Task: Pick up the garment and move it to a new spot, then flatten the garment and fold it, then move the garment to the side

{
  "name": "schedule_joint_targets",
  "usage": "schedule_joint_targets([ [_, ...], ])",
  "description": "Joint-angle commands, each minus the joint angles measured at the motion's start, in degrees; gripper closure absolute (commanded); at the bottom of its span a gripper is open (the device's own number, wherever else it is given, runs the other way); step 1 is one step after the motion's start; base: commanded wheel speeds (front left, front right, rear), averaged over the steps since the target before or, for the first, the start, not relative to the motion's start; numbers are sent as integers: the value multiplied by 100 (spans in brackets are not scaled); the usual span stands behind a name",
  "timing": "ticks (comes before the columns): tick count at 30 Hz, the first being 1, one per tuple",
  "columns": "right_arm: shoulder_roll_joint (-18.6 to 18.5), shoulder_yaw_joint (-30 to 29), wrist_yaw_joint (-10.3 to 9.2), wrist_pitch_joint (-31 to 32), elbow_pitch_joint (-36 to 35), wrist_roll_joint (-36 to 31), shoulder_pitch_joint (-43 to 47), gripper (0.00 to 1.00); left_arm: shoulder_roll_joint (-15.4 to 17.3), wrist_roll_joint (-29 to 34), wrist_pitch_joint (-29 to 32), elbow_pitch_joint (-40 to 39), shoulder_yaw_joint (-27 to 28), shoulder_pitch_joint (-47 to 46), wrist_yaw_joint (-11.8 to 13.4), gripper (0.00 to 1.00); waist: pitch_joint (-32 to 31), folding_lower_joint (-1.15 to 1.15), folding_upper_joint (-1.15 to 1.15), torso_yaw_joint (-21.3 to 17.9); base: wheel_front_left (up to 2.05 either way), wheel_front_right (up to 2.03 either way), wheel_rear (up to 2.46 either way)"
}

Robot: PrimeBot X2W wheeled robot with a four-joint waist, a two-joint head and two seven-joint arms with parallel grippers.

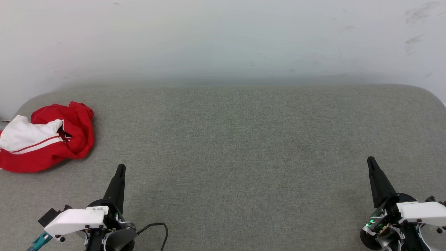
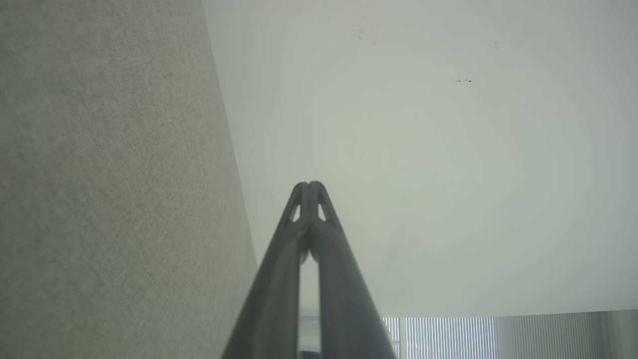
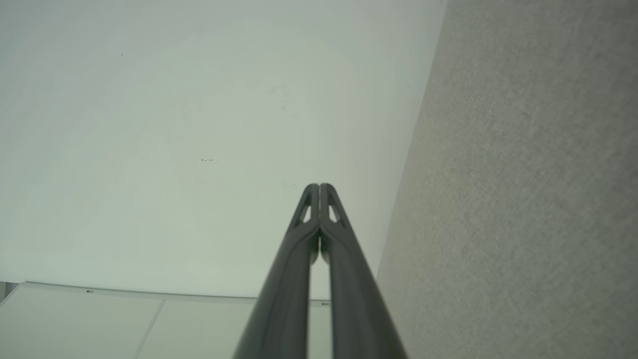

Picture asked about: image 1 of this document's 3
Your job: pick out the black right camera plug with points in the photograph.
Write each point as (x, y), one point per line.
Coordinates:
(432, 199)

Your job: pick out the red and white basketball jersey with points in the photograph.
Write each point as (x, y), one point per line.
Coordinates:
(76, 139)

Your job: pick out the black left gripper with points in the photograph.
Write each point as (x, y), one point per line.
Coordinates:
(113, 218)

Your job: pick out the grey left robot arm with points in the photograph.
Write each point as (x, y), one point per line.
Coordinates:
(120, 240)

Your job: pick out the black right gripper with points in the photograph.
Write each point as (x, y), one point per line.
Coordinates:
(378, 223)

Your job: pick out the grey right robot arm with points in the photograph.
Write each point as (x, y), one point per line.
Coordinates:
(413, 240)

